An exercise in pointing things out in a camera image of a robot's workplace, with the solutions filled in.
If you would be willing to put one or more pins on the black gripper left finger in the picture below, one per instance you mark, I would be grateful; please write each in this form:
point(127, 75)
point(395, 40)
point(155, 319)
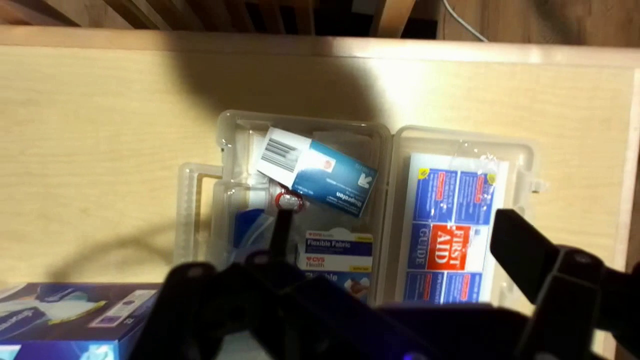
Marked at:
point(283, 233)

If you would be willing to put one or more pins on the clear plastic first aid box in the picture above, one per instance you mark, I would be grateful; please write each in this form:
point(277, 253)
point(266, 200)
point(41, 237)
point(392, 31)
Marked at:
point(387, 172)

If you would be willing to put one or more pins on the first aid guide card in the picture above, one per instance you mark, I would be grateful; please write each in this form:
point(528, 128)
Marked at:
point(453, 221)

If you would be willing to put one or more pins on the purple blue tissue box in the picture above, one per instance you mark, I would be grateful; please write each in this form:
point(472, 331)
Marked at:
point(61, 320)

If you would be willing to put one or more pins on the blue plastic pouch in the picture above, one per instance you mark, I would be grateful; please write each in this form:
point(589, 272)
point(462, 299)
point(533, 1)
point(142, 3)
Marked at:
point(241, 233)

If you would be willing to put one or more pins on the red white tape roll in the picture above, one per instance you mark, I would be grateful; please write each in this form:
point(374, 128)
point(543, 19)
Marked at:
point(293, 198)

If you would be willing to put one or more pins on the blue yellow bandage box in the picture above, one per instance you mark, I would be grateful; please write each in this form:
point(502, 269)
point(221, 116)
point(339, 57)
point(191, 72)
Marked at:
point(337, 251)

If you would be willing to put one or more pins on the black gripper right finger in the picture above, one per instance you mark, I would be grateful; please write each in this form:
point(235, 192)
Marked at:
point(527, 256)

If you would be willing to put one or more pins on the blue white medicine box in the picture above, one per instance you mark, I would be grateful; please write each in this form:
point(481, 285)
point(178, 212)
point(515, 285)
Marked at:
point(321, 171)

